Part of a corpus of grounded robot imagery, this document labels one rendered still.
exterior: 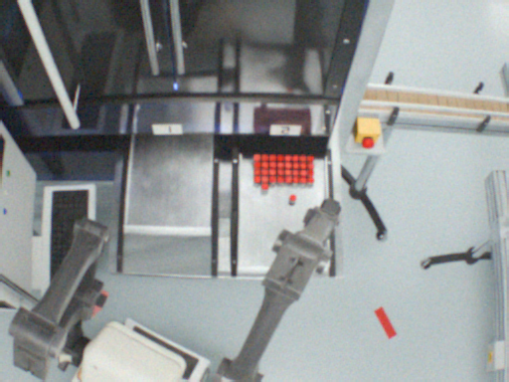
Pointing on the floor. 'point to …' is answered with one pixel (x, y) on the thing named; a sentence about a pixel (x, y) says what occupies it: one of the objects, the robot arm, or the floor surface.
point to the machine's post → (359, 71)
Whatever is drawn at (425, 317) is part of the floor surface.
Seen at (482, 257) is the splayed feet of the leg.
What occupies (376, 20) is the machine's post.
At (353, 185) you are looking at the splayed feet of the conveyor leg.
